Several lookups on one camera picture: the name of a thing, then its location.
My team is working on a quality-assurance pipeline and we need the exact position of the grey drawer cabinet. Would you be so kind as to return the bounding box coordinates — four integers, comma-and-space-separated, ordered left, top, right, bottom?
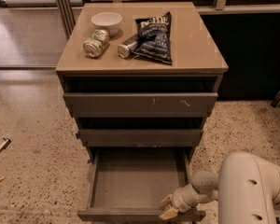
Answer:
56, 2, 228, 158

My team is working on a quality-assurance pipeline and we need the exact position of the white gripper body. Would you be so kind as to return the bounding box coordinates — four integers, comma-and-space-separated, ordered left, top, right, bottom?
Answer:
171, 184, 205, 213

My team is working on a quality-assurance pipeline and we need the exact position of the white bowl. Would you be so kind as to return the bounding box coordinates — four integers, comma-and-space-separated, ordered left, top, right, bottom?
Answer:
91, 12, 122, 37

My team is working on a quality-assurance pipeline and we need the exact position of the grey top drawer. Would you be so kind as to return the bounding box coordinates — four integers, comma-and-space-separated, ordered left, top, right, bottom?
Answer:
63, 92, 217, 118

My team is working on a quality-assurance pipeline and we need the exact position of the dark object at right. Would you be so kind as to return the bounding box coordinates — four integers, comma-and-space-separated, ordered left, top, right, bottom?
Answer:
271, 91, 280, 107

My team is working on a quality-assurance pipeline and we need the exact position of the green white soda can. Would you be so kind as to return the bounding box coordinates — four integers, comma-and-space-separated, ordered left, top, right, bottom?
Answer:
83, 29, 109, 58

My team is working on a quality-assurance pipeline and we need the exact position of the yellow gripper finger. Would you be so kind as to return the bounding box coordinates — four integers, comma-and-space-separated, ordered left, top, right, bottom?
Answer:
160, 205, 178, 220
160, 194, 172, 207

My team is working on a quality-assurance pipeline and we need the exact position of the grey drawer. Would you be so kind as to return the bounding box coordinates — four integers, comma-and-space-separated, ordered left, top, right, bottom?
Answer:
63, 92, 217, 118
77, 147, 207, 223
79, 129, 203, 147

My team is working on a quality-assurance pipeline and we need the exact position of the grey bottom drawer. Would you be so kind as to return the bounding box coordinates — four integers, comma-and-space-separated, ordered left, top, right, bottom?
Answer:
77, 147, 207, 223

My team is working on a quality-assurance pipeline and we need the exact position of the dark blue chips bag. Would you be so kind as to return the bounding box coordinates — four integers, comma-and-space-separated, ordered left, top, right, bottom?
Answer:
134, 12, 172, 64

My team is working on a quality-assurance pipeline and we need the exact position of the grey middle drawer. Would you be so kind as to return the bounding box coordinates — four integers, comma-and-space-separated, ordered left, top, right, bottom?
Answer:
79, 129, 203, 147

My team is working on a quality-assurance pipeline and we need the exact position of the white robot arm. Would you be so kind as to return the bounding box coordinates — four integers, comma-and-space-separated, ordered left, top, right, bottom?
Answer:
160, 152, 280, 224

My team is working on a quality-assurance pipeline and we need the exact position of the dark silver soda can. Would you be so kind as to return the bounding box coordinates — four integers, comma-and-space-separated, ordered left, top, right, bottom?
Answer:
118, 34, 139, 59

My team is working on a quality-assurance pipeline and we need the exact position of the metal bar at left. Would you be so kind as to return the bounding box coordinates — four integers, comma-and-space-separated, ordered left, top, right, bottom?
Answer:
0, 137, 11, 153

